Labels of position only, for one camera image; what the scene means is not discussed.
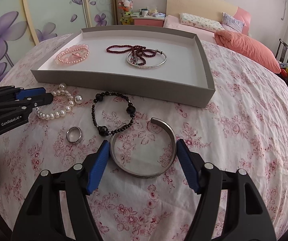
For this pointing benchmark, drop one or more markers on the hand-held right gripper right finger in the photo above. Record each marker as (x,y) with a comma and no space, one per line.
(187,165)

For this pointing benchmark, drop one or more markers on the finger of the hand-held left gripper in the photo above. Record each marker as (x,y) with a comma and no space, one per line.
(32,91)
(40,101)

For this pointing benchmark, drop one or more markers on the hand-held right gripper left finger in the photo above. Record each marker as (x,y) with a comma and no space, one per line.
(97,170)

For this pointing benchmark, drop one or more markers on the grey cardboard tray box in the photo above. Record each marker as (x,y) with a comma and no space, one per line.
(179,62)

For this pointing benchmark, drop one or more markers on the thin silver bangle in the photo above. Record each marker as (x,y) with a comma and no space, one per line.
(146,67)

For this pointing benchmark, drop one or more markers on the pink floral bed sheet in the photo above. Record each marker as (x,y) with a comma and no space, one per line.
(246,130)

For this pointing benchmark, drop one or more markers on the wardrobe with flower glass doors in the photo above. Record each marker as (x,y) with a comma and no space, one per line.
(53,5)

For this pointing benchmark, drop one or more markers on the glass column of plush toys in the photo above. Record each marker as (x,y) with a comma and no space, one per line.
(123,0)

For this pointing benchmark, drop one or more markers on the orange pink duvet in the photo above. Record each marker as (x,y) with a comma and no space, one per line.
(249,47)

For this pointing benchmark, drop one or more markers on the pink nightstand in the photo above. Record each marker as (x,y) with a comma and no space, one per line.
(149,22)

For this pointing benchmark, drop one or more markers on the white mug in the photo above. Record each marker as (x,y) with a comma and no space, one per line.
(144,12)

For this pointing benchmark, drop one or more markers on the bed with pink sheet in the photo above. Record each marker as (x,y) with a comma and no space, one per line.
(174,22)

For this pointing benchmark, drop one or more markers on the floral white pillow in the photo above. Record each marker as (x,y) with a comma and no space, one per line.
(199,21)

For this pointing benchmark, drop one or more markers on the light blue cloth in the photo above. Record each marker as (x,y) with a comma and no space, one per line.
(159,15)

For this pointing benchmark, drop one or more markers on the lavender pillow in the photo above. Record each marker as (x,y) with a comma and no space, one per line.
(231,23)

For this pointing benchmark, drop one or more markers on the dark wooden chair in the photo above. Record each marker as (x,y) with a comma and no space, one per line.
(283,47)

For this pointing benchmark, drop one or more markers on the beige and pink headboard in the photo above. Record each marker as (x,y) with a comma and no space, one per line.
(196,2)

